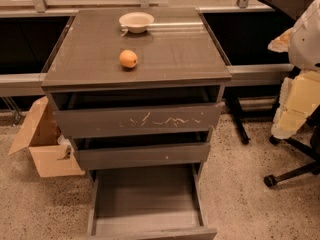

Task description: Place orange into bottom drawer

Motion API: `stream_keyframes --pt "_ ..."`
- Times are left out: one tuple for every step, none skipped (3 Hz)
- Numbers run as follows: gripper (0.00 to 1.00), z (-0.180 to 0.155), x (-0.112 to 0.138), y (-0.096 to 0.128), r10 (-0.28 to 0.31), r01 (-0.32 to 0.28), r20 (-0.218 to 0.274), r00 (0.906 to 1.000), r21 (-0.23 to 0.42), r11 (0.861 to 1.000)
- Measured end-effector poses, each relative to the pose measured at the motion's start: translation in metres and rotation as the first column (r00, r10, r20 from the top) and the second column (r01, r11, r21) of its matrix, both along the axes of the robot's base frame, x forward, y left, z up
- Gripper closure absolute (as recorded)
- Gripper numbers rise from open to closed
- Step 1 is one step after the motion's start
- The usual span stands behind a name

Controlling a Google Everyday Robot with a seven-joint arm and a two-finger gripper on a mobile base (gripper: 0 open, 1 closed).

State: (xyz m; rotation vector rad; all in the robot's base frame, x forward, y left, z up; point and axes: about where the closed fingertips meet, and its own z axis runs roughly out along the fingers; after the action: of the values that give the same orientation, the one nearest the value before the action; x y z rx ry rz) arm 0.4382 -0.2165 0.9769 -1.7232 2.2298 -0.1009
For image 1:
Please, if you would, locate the white bowl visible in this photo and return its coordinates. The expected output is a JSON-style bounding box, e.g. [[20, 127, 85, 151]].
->
[[119, 12, 154, 34]]

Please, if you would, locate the open bottom drawer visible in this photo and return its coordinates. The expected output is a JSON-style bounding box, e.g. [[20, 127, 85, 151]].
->
[[87, 164, 217, 240]]

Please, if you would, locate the black office chair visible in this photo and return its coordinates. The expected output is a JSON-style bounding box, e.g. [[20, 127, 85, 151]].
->
[[263, 103, 320, 189]]

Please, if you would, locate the orange fruit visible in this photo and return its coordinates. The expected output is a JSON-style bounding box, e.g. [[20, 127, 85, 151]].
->
[[119, 50, 138, 68]]

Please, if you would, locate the cardboard box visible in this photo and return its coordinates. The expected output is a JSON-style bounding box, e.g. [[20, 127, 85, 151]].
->
[[9, 97, 85, 177]]

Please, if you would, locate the top drawer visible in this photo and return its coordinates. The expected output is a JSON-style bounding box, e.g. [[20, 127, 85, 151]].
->
[[54, 103, 223, 138]]

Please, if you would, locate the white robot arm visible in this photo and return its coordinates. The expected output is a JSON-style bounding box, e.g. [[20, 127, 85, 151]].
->
[[268, 0, 320, 139]]

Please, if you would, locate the middle drawer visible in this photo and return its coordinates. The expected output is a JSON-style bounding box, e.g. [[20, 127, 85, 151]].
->
[[75, 143, 210, 170]]

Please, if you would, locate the dark grey drawer cabinet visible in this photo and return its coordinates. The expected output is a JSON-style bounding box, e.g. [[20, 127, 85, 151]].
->
[[42, 8, 231, 172]]

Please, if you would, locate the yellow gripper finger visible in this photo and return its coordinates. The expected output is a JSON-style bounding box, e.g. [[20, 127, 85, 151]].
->
[[271, 71, 320, 139]]

